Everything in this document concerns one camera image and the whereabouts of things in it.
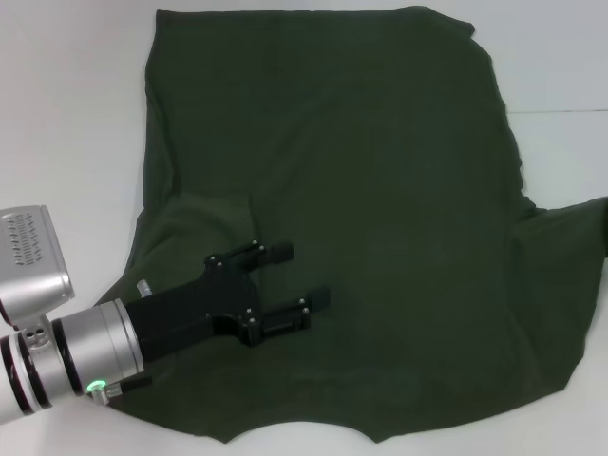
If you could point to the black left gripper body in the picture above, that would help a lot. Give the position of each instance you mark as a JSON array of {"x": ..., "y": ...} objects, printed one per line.
[{"x": 190, "y": 313}]

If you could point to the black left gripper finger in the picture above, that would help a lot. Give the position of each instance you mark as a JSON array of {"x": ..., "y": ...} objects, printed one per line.
[
  {"x": 280, "y": 323},
  {"x": 280, "y": 252}
]

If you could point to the dark green shirt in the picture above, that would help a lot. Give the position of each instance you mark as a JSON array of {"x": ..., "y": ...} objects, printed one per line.
[{"x": 356, "y": 142}]

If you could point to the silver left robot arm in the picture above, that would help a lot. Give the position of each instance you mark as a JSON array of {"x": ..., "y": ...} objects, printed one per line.
[{"x": 81, "y": 351}]

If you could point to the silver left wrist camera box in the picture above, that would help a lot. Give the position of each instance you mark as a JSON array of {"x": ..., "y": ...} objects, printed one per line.
[{"x": 28, "y": 266}]

